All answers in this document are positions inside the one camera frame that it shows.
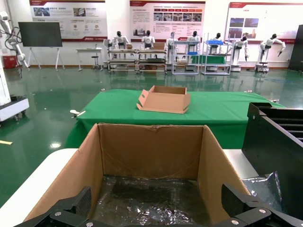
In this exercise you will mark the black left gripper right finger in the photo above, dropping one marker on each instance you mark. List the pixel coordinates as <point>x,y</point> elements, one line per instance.
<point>233,201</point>

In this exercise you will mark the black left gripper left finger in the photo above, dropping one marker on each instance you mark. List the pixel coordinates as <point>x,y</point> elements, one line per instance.
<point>81,203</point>

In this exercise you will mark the grey antistatic bag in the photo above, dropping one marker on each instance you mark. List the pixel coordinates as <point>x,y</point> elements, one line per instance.
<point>265,189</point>
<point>146,212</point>

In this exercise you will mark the graphics card with silver bracket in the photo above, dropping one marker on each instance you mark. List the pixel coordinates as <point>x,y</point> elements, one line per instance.
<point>146,194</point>

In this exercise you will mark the white industrial robot arm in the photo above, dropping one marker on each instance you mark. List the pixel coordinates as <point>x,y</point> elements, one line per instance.
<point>16,48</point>

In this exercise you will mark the black slotted container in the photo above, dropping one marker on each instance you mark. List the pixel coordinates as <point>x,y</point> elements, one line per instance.
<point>265,142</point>

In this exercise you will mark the open brown cardboard box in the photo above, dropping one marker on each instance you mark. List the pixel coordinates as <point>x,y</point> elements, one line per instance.
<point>151,153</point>

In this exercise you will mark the flat folded cardboard box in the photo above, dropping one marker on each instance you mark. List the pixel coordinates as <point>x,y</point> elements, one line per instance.
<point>165,102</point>

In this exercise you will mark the red box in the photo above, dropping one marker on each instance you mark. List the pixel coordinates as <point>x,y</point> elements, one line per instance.
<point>10,62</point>

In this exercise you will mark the small brown cardboard box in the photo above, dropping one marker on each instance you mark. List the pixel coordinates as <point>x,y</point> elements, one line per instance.
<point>158,46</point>

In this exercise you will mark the metal binder clip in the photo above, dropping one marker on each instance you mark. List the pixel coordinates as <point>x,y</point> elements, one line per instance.
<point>274,100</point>
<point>77,113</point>

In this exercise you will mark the green tablecloth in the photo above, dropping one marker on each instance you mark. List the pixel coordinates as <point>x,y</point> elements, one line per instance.
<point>118,111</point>

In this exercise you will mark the white machine base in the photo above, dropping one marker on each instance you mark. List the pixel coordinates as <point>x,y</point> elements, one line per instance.
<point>11,106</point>

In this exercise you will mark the tall metal shelving rack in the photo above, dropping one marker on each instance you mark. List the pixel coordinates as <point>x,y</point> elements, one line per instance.
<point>174,59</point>
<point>215,67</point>

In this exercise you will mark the black stool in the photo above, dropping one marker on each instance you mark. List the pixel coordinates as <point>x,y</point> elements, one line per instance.
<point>95,56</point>

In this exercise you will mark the low metal roller rack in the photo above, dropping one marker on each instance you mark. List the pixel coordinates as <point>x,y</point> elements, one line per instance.
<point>151,62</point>
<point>123,61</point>

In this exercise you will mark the white desk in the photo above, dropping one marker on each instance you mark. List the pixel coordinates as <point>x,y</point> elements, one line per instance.
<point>88,49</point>

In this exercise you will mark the white black humanoid robot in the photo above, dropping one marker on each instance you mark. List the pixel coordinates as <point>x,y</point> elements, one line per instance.
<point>216,40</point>
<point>194,39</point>
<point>240,47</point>
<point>268,46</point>
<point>169,46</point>
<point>148,40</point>
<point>120,40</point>

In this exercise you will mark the blue plastic bin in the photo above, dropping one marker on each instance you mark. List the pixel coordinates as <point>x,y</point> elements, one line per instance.
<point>214,42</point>

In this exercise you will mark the tall black cabinet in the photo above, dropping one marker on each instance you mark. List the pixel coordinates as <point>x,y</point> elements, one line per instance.
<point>297,47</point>

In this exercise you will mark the black display on white stand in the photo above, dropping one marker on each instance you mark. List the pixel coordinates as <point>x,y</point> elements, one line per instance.
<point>40,34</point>

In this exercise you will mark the wall poster with red stripe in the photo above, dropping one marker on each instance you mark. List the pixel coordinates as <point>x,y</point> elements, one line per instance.
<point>71,19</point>
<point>165,14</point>
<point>260,19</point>

